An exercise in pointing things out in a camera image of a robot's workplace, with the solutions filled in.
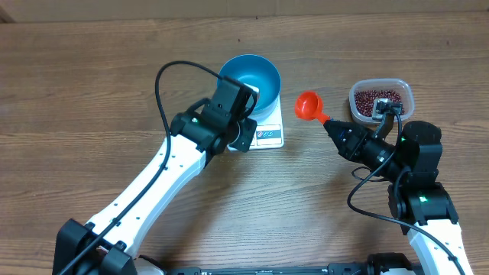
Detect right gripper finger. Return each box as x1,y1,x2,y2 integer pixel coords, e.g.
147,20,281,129
332,131,359,159
323,120,353,140

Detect red measuring scoop blue handle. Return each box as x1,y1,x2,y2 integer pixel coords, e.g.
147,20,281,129
294,90,331,125

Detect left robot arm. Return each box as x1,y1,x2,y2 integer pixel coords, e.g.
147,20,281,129
53,110,257,274

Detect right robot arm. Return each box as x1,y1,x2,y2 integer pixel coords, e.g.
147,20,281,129
323,120,472,274

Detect blue bowl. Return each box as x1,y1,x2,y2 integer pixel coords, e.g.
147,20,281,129
219,54,282,118

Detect red beans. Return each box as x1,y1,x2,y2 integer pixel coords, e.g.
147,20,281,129
354,89,402,117

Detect clear plastic container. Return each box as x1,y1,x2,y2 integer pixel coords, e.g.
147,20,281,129
348,78,416,125

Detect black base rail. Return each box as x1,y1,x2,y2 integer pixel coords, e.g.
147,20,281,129
137,263,421,275

